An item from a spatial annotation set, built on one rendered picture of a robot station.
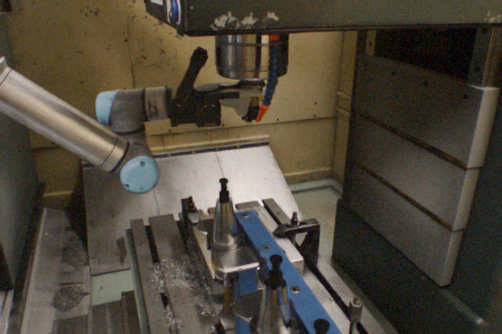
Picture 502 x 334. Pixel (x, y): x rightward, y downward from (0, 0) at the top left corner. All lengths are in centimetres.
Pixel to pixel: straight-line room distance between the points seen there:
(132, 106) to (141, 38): 98
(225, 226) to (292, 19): 33
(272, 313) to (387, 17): 46
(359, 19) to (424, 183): 60
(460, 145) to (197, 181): 122
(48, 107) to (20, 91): 5
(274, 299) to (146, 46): 155
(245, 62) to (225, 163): 121
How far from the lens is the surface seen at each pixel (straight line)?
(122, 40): 192
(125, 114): 97
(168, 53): 195
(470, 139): 105
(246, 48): 88
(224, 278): 76
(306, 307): 59
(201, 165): 203
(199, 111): 95
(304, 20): 64
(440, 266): 121
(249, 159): 209
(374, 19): 70
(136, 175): 86
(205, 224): 78
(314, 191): 232
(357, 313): 94
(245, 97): 94
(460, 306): 124
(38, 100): 84
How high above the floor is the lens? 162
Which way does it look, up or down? 24 degrees down
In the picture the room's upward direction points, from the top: straight up
